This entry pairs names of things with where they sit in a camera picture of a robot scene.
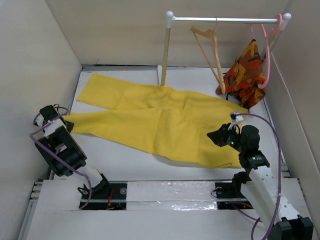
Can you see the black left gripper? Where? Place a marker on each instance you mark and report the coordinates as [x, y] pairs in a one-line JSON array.
[[69, 126]]

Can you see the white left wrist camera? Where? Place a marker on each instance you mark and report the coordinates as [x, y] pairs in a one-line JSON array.
[[38, 120]]

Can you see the white clothes rack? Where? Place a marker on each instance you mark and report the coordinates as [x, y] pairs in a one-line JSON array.
[[210, 34]]

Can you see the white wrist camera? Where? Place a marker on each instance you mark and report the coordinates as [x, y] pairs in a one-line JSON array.
[[38, 120], [236, 119]]

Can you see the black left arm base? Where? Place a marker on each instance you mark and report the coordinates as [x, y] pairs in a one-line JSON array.
[[114, 199]]

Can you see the yellow trousers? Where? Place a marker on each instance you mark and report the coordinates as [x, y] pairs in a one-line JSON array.
[[157, 119]]

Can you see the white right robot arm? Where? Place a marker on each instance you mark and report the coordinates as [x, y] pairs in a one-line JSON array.
[[258, 185]]

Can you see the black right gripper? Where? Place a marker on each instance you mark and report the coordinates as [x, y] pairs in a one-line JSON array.
[[218, 136]]

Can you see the pink plastic hanger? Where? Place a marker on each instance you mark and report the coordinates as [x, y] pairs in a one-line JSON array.
[[266, 37]]

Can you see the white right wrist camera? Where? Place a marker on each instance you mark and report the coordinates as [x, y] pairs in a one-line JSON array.
[[236, 119]]

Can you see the orange camouflage garment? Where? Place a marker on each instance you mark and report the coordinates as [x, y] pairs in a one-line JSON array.
[[243, 78]]

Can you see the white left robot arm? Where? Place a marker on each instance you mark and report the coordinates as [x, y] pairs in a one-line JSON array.
[[63, 154]]

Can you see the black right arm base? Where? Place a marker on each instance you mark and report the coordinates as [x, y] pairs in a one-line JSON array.
[[228, 198]]

